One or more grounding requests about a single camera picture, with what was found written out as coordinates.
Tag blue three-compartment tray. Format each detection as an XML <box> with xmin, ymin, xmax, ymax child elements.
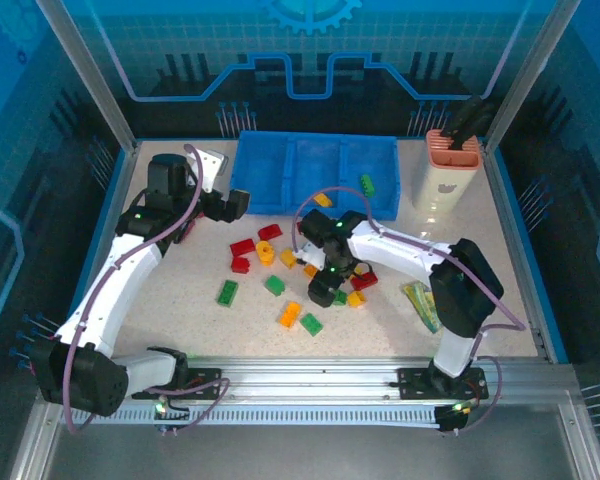
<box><xmin>229</xmin><ymin>130</ymin><xmax>401</xmax><ymax>221</ymax></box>

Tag green yellow snack bag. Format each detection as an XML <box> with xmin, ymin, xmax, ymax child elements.
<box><xmin>402</xmin><ymin>280</ymin><xmax>444</xmax><ymax>335</ymax></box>

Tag white pink knife block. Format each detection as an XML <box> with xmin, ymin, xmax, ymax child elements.
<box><xmin>412</xmin><ymin>128</ymin><xmax>483</xmax><ymax>214</ymax></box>

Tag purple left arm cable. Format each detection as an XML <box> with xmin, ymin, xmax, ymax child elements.
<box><xmin>62</xmin><ymin>143</ymin><xmax>231</xmax><ymax>434</ymax></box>

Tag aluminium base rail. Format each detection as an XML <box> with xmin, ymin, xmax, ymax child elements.
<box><xmin>104</xmin><ymin>355</ymin><xmax>576</xmax><ymax>401</ymax></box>

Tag white slotted cable duct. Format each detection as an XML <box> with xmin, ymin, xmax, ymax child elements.
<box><xmin>59</xmin><ymin>403</ymin><xmax>441</xmax><ymax>427</ymax></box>

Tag aluminium frame post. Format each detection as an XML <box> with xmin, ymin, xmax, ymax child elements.
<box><xmin>34</xmin><ymin>0</ymin><xmax>141</xmax><ymax>151</ymax></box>
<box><xmin>482</xmin><ymin>0</ymin><xmax>581</xmax><ymax>151</ymax></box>

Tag black knife handle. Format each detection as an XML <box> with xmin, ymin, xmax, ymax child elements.
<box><xmin>442</xmin><ymin>95</ymin><xmax>485</xmax><ymax>139</ymax></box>
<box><xmin>452</xmin><ymin>104</ymin><xmax>496</xmax><ymax>151</ymax></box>

